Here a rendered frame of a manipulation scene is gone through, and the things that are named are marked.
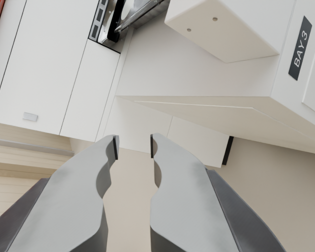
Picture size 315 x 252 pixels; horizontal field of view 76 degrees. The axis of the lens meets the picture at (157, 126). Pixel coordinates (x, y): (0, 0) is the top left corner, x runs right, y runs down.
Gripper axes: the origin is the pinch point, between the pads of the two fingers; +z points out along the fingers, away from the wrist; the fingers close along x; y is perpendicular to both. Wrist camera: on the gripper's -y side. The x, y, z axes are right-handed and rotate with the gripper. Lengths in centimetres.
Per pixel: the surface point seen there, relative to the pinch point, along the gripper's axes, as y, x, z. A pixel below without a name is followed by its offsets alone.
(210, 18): -6.7, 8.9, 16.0
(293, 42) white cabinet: -3.5, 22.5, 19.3
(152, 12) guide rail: -9, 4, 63
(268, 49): -2.9, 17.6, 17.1
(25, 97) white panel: 15, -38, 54
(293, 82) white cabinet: 2.0, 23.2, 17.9
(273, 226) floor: 82, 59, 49
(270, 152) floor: 56, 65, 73
